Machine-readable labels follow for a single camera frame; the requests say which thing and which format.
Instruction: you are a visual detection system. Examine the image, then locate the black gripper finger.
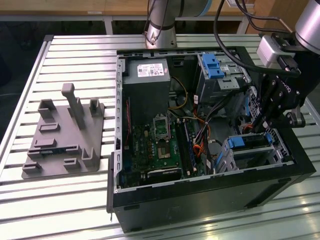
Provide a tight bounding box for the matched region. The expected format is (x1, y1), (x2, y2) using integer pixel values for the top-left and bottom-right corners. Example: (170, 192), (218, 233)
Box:
(251, 74), (278, 134)
(261, 91), (286, 131)

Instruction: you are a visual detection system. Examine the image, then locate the hard disk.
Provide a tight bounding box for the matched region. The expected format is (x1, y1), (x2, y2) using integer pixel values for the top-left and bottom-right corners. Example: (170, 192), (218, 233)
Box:
(227, 133), (274, 152)

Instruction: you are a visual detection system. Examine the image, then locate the metal disk bay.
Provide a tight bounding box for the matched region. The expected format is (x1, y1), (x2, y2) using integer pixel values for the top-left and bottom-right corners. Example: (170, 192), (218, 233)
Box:
(213, 128), (295, 175)

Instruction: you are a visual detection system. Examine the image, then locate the black RAM slot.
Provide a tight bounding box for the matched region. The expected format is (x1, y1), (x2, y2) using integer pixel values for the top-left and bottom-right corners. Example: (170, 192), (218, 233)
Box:
(181, 119), (195, 176)
(185, 119), (199, 175)
(174, 119), (189, 177)
(178, 119), (192, 176)

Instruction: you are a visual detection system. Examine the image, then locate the metal optical drive cage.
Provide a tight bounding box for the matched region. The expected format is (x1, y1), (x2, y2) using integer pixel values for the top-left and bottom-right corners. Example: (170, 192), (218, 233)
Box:
(196, 52), (253, 106)

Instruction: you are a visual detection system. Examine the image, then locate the blue plastic drive latch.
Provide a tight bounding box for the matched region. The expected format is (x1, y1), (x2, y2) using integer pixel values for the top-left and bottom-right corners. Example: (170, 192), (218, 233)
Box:
(202, 53), (225, 79)

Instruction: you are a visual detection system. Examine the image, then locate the metal socket cover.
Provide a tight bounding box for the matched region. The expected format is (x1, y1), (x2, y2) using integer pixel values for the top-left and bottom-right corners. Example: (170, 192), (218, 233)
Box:
(152, 114), (171, 140)

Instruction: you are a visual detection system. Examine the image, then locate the grey power supply unit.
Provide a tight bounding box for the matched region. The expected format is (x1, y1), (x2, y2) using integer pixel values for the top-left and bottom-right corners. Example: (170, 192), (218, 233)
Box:
(122, 58), (172, 113)

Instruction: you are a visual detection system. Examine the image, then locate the black graphics card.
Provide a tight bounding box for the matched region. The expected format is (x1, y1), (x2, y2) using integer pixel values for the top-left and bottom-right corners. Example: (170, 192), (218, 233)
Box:
(147, 168), (183, 180)

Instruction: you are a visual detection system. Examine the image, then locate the green motherboard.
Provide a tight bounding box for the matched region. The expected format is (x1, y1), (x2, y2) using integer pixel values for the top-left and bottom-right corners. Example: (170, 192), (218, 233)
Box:
(122, 109), (208, 186)

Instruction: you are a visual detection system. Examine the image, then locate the black PC case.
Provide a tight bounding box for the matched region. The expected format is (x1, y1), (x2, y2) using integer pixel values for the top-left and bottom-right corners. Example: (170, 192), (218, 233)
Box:
(106, 45), (317, 233)

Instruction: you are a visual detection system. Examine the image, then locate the grey parts rack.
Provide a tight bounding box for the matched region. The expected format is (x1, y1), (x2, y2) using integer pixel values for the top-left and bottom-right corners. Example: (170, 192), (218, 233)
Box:
(21, 82), (106, 180)

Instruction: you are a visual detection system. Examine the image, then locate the wooden workbench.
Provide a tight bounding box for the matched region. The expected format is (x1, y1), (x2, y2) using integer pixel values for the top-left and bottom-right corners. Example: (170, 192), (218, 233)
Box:
(0, 0), (256, 35)

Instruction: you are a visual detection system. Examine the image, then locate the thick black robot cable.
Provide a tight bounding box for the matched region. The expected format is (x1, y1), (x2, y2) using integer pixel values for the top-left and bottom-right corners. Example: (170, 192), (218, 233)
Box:
(213, 0), (302, 77)

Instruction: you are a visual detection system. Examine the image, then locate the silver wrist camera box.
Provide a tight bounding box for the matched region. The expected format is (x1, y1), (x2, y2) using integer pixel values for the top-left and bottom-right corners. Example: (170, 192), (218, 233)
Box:
(256, 34), (285, 68)

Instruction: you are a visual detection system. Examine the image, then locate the black cable bundle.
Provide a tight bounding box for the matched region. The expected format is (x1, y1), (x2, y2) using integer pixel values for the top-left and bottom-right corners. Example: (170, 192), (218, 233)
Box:
(194, 84), (251, 151)

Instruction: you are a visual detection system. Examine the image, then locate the yellow wire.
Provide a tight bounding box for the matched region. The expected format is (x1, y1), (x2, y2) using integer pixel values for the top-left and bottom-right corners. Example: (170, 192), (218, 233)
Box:
(168, 76), (189, 111)

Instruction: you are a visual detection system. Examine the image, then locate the red orange wire bundle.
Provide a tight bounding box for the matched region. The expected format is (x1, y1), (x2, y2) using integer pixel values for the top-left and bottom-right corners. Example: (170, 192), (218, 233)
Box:
(192, 112), (213, 162)

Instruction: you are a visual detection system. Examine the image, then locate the thin red wire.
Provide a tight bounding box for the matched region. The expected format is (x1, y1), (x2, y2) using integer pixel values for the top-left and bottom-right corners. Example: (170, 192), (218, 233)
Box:
(125, 96), (133, 150)

